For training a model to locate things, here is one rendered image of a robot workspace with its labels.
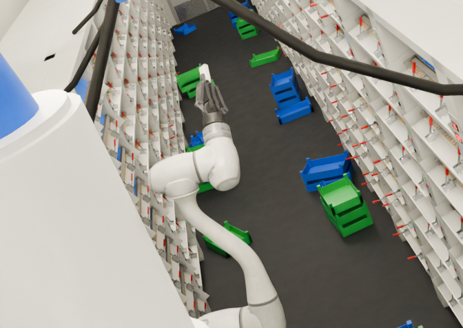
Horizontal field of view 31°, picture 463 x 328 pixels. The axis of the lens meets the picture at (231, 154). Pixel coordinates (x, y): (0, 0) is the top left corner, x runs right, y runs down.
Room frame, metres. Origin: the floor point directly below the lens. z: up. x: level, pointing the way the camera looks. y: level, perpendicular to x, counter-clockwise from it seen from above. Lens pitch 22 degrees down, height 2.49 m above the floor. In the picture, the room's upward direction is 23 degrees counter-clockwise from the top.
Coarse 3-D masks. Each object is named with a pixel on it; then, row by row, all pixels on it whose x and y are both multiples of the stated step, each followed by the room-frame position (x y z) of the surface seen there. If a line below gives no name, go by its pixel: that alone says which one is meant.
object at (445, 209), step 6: (444, 204) 2.63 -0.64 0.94; (450, 204) 2.62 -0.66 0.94; (438, 210) 2.63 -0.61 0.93; (444, 210) 2.63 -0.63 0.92; (450, 210) 2.63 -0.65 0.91; (456, 210) 2.61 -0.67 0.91; (444, 216) 2.62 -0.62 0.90; (450, 216) 2.60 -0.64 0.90; (456, 216) 2.57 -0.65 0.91; (450, 222) 2.57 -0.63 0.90; (456, 222) 2.55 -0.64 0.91; (450, 228) 2.54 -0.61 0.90; (456, 228) 2.51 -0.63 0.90; (456, 234) 2.48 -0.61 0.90; (462, 240) 2.43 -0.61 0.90
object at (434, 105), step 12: (396, 60) 2.63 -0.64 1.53; (408, 60) 2.61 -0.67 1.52; (420, 60) 2.58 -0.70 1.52; (408, 72) 2.59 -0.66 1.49; (420, 72) 2.53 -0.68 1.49; (432, 72) 2.42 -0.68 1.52; (420, 96) 2.38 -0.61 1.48; (432, 96) 2.33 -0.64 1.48; (432, 108) 2.26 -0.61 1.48; (444, 108) 2.18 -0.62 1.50; (444, 120) 2.15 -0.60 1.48
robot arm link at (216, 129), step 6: (210, 126) 2.45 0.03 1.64; (216, 126) 2.45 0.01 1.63; (222, 126) 2.45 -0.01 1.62; (228, 126) 2.47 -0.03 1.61; (204, 132) 2.46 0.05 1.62; (210, 132) 2.44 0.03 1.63; (216, 132) 2.43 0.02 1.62; (222, 132) 2.43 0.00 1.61; (228, 132) 2.44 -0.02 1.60; (204, 138) 2.46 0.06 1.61; (210, 138) 2.43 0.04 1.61; (204, 144) 2.45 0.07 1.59
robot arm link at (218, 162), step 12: (216, 144) 2.40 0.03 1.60; (228, 144) 2.40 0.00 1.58; (204, 156) 2.38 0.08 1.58; (216, 156) 2.36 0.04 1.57; (228, 156) 2.36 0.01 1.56; (204, 168) 2.36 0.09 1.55; (216, 168) 2.34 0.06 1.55; (228, 168) 2.33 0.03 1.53; (204, 180) 2.38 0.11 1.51; (216, 180) 2.33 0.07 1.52; (228, 180) 2.32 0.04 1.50
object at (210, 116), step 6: (204, 108) 2.51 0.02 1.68; (204, 114) 2.51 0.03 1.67; (210, 114) 2.49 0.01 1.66; (216, 114) 2.49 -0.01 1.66; (222, 114) 2.49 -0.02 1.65; (204, 120) 2.50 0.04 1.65; (210, 120) 2.48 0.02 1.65; (216, 120) 2.47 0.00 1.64; (222, 120) 2.48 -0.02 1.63; (204, 126) 2.49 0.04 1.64
